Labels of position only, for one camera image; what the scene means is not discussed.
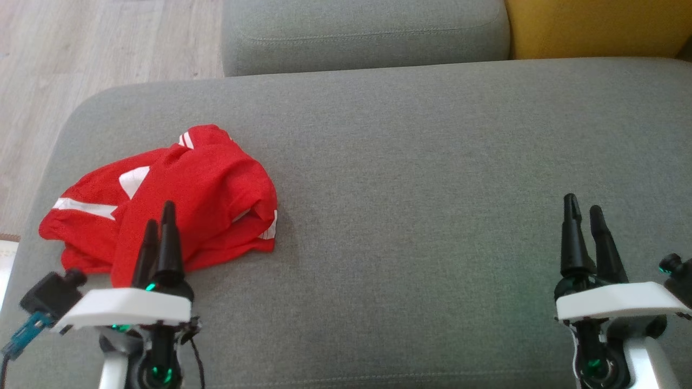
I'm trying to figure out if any black cable teal connector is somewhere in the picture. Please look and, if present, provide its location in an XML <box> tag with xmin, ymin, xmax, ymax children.
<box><xmin>0</xmin><ymin>312</ymin><xmax>54</xmax><ymax>389</ymax></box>

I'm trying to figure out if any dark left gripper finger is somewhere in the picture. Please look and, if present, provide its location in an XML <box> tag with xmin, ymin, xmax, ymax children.
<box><xmin>156</xmin><ymin>200</ymin><xmax>187</xmax><ymax>288</ymax></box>
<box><xmin>132</xmin><ymin>218</ymin><xmax>160</xmax><ymax>288</ymax></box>

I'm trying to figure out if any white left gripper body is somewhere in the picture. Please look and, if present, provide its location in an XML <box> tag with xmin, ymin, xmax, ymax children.
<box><xmin>54</xmin><ymin>276</ymin><xmax>202</xmax><ymax>347</ymax></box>

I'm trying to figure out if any big yellow sofa back cushion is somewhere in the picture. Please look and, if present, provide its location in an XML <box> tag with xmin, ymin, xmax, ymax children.
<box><xmin>504</xmin><ymin>0</ymin><xmax>692</xmax><ymax>60</ymax></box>

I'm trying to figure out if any red shorts white stripe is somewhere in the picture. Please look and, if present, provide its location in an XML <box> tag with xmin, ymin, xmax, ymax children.
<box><xmin>39</xmin><ymin>157</ymin><xmax>163</xmax><ymax>276</ymax></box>

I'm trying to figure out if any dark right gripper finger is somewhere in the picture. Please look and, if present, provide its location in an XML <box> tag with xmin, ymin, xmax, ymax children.
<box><xmin>560</xmin><ymin>193</ymin><xmax>597</xmax><ymax>278</ymax></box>
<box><xmin>589</xmin><ymin>205</ymin><xmax>629</xmax><ymax>285</ymax></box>

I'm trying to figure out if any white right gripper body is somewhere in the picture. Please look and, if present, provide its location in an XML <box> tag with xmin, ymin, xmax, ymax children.
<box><xmin>556</xmin><ymin>274</ymin><xmax>692</xmax><ymax>337</ymax></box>

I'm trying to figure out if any small grey sofa seat cushion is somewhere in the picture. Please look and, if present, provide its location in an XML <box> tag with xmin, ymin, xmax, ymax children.
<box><xmin>222</xmin><ymin>0</ymin><xmax>511</xmax><ymax>77</ymax></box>

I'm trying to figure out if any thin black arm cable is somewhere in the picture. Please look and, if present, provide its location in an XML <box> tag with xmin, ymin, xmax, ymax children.
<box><xmin>187</xmin><ymin>323</ymin><xmax>207</xmax><ymax>389</ymax></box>

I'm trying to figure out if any red basketball jersey white trim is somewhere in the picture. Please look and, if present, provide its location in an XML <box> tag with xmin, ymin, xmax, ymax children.
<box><xmin>111</xmin><ymin>124</ymin><xmax>279</xmax><ymax>288</ymax></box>

